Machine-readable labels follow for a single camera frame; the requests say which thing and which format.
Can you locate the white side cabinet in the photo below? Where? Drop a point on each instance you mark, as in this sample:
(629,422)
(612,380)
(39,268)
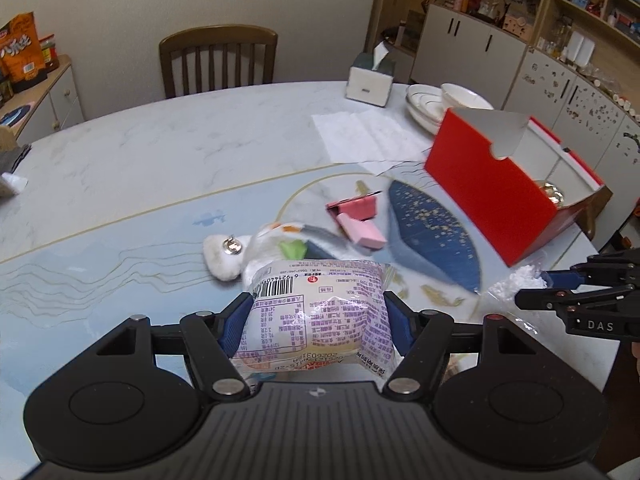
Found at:
(50,102)

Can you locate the white tissue box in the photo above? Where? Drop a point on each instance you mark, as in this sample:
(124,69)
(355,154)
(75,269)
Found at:
(367,82)

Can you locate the plastic-wrapped tissue pack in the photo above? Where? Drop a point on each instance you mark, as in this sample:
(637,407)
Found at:
(277,240)

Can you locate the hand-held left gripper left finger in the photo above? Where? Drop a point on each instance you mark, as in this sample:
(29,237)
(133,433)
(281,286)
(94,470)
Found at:
(236,325)

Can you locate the gold round item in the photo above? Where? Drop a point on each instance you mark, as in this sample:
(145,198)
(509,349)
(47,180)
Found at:
(552,192)

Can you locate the white purple-print bread packet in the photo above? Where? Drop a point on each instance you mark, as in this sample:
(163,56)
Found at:
(312,317)

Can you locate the blue round dish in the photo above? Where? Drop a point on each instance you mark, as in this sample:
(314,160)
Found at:
(12,115)

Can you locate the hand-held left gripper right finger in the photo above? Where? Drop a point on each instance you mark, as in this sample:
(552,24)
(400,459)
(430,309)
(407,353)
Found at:
(399,322)

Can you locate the small white plastic bag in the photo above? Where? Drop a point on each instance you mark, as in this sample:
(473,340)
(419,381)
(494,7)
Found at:
(517,280)

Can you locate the grey folded cloth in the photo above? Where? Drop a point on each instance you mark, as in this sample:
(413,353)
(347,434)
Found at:
(12,155)

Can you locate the white shelving cabinet unit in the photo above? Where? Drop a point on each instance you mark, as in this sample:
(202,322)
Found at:
(550,70)

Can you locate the red-lidded jar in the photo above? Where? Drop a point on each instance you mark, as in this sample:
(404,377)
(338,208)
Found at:
(50,55)

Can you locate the small pink box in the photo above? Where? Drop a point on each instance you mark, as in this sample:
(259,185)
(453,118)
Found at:
(364,232)

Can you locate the red cardboard box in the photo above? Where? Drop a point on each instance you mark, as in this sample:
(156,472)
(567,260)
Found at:
(480,195)

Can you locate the pink binder clip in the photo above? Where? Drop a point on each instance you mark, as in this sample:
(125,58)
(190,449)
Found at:
(357,207)

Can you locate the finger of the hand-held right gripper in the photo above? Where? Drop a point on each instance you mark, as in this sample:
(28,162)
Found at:
(562,279)
(540,299)

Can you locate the stack of white bowls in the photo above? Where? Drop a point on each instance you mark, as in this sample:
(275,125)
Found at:
(425,107)

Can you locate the white bowl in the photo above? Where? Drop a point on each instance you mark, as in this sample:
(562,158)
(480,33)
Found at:
(465,96)

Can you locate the orange snack bag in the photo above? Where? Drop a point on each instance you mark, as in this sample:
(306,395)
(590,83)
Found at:
(22,50)

